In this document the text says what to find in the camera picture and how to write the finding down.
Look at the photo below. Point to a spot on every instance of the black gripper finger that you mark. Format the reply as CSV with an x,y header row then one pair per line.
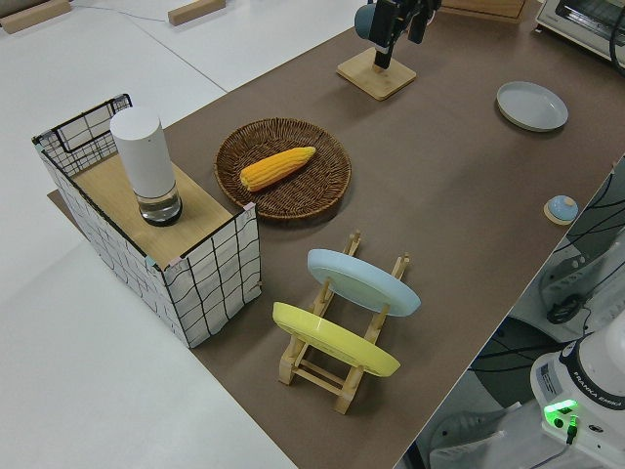
x,y
383,34
418,27

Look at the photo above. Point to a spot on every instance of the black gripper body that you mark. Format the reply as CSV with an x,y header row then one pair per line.
x,y
410,5

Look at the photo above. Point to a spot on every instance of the gray round plate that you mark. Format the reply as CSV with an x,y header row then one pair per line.
x,y
532,107

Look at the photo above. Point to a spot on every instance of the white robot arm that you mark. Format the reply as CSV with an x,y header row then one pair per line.
x,y
586,381

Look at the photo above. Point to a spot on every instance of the light blue plate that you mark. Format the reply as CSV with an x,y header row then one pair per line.
x,y
361,283

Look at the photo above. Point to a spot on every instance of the yellow plate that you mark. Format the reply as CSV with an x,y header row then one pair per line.
x,y
337,342

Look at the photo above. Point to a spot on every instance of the wooden plate rack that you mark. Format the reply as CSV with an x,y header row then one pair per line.
x,y
317,378

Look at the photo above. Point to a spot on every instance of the teal mug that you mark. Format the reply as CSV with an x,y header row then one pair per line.
x,y
362,19

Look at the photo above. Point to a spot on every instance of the wooden mug tree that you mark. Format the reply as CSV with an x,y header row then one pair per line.
x,y
376,78

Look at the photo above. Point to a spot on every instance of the wooden drawer cabinet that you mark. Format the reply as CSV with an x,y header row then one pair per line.
x,y
483,10

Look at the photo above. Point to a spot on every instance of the white toaster oven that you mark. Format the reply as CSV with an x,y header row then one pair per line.
x,y
576,24

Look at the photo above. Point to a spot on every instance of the yellow corn cob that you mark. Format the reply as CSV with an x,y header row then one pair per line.
x,y
276,168

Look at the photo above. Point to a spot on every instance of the round wicker basket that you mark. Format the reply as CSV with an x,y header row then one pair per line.
x,y
293,200

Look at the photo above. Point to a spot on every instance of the wooden block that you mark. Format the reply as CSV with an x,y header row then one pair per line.
x,y
29,14
195,12

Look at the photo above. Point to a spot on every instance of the blue dome bell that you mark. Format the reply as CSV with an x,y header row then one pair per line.
x,y
561,210

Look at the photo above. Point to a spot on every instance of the white cylinder device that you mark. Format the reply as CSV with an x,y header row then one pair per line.
x,y
144,156

